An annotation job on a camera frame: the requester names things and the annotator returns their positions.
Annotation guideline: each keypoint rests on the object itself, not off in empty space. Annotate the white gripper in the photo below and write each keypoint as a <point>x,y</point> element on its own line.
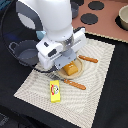
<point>58,54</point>

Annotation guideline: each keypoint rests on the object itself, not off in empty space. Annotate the round wooden plate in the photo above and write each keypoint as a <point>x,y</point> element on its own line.
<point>80,65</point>

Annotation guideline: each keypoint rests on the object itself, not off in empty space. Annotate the beige bowl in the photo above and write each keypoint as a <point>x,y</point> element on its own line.
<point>123,14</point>

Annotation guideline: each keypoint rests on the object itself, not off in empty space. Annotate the wooden handled fork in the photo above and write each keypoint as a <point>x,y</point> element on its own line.
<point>77,85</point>

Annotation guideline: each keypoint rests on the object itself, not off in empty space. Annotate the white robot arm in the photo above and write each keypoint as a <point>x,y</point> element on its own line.
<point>52,16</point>

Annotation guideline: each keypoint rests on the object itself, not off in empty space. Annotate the yellow butter box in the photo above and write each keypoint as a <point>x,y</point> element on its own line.
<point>55,91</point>

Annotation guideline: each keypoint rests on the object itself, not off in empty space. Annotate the white woven placemat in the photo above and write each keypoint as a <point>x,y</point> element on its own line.
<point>77,107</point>

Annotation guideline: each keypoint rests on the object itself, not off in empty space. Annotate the light blue milk carton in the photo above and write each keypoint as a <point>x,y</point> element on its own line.
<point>40,34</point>

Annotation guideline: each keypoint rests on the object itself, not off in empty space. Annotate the grey pot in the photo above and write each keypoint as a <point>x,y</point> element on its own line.
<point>25,51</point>
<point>74,9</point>

